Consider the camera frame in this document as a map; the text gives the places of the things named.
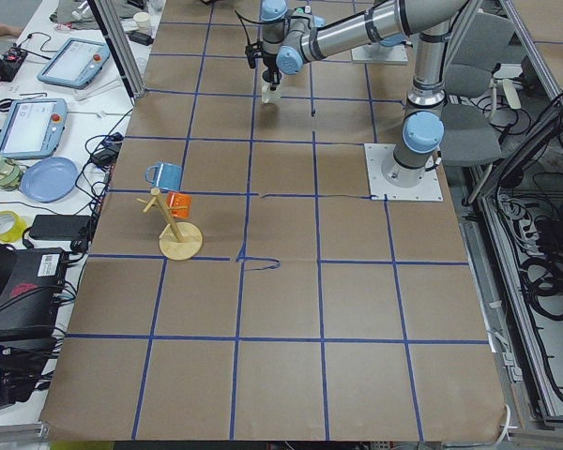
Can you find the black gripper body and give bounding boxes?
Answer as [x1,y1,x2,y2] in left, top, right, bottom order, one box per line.
[262,44,281,75]

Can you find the grey white mug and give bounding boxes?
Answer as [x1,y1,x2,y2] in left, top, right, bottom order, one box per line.
[261,82,281,104]

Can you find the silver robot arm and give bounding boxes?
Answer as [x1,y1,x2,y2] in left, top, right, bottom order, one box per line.
[245,0,466,188]
[372,33,408,48]

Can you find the blue white milk carton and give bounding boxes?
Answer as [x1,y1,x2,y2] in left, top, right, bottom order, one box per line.
[295,6,312,15]

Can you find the cream paper cup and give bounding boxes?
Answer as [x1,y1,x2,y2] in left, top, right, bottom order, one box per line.
[132,11,152,35]

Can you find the orange cup on stand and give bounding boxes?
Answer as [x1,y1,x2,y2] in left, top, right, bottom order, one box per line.
[166,191,191,219]

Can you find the blue mug on stand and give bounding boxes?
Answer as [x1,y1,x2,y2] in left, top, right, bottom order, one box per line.
[145,161,183,191]

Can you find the wooden mug tree stand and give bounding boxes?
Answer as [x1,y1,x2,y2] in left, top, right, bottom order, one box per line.
[137,187,204,261]

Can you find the far blue teach pendant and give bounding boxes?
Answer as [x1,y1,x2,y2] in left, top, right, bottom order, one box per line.
[37,37,111,89]

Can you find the blue teach pendant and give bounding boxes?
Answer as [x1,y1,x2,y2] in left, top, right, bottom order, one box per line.
[0,98,68,160]
[37,37,111,89]

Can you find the grey office chair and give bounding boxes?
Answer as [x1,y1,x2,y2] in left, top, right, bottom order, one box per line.
[431,11,517,166]

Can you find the near blue teach pendant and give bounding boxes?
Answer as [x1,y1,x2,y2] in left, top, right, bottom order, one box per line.
[0,98,68,160]

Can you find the blue plate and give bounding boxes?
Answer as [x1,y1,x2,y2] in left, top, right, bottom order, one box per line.
[20,157,78,203]

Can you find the black power adapter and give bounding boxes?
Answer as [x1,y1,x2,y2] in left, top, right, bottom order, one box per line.
[29,215,90,241]

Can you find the black scissors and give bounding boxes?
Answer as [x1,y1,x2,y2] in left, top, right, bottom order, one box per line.
[0,98,14,113]

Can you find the green bottle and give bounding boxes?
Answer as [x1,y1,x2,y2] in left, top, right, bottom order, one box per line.
[0,155,24,190]

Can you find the yellow tape roll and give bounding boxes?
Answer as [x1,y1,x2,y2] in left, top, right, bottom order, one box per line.
[0,210,27,244]

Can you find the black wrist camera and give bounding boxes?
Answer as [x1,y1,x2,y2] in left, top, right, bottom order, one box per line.
[245,40,263,69]

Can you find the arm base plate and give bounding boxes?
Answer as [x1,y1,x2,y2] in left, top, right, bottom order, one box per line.
[351,44,408,66]
[364,143,443,202]

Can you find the aluminium frame post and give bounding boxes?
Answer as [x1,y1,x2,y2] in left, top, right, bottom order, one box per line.
[88,0,145,99]

